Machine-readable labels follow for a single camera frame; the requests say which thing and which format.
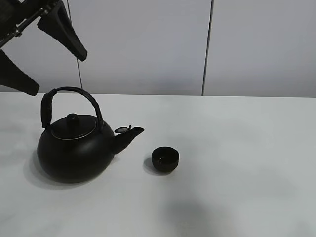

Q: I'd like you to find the small black teacup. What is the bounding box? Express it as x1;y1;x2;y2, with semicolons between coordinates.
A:
151;147;180;173

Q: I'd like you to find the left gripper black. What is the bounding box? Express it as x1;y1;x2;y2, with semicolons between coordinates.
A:
0;0;87;96

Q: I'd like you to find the black metal teapot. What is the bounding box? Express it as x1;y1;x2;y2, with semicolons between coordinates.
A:
37;86;144;183

